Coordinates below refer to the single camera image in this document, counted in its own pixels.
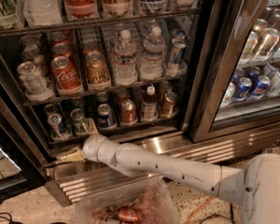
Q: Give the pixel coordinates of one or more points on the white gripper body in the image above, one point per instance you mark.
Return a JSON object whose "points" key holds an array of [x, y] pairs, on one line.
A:
{"points": [[90, 147]]}

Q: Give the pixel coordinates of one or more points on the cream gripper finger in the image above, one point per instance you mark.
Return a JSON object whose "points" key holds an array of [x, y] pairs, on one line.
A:
{"points": [[92, 128], [73, 155]]}

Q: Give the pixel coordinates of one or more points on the green soda can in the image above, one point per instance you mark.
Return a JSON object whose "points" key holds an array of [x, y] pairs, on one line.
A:
{"points": [[80, 122]]}

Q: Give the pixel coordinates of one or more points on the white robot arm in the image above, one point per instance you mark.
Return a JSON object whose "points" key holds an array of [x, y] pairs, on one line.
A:
{"points": [[256, 187]]}

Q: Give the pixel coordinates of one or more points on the dark blue soda can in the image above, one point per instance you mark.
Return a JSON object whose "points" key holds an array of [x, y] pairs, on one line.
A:
{"points": [[106, 118]]}

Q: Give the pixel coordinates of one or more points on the blue white can bottom left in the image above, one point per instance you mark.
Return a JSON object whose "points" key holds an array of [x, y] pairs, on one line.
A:
{"points": [[59, 130]]}

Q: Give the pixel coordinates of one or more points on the red soda can bottom shelf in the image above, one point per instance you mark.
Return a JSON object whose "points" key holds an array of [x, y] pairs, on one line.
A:
{"points": [[128, 114]]}

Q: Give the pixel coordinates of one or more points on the orange gold can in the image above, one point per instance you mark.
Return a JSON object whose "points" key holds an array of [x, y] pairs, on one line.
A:
{"points": [[97, 71]]}

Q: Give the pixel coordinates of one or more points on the red Coca-Cola can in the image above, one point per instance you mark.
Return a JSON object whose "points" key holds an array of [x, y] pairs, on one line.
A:
{"points": [[66, 76]]}

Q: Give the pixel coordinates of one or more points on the silver white can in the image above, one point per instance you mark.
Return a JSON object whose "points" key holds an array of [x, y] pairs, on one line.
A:
{"points": [[37, 87]]}

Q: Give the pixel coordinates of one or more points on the orange can in bin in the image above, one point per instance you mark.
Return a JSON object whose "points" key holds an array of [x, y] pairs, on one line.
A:
{"points": [[130, 215]]}

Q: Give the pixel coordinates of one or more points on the bronze can bottom shelf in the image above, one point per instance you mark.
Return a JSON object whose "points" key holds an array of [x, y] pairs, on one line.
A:
{"points": [[168, 106]]}

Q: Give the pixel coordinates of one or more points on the slim blue silver can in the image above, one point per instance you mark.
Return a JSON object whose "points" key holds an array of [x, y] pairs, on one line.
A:
{"points": [[176, 53]]}

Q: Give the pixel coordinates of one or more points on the Coca-Cola bottle top shelf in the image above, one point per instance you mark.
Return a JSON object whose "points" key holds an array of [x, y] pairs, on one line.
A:
{"points": [[79, 8]]}

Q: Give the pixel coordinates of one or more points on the glass fridge door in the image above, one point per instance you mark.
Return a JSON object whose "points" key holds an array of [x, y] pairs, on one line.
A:
{"points": [[210, 119]]}

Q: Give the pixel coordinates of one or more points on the blue Pepsi can left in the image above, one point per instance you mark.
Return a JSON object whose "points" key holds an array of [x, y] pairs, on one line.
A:
{"points": [[244, 84]]}

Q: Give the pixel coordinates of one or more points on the blue pepsi can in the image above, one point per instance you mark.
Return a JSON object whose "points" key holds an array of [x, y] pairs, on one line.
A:
{"points": [[244, 84], [260, 85]]}

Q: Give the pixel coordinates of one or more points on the blue Pepsi can right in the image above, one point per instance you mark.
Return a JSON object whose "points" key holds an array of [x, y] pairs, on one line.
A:
{"points": [[260, 85]]}

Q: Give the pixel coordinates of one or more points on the juice bottle white cap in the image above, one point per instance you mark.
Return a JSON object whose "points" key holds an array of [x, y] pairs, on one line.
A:
{"points": [[149, 104]]}

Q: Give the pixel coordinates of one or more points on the clear plastic bin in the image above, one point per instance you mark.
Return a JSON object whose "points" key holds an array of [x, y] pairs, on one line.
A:
{"points": [[150, 196]]}

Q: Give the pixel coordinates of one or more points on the clear water bottle left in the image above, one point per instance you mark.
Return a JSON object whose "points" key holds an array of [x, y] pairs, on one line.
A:
{"points": [[124, 58]]}

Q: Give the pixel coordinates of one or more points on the clear water bottle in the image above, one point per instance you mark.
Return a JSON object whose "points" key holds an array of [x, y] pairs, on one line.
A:
{"points": [[124, 58], [152, 55]]}

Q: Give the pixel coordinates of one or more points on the clear water bottle right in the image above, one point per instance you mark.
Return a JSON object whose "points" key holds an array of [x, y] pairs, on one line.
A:
{"points": [[152, 55]]}

